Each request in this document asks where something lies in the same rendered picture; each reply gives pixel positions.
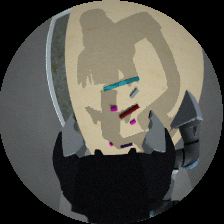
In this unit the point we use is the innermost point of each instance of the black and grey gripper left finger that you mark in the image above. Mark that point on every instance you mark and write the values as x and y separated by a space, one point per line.
68 148

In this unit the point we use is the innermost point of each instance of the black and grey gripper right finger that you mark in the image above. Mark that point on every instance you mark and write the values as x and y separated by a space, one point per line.
158 143

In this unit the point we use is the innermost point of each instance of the turquoise rod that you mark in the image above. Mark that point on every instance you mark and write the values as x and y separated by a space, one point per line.
121 83

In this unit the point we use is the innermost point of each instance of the red rod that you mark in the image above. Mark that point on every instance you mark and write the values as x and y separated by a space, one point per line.
129 111

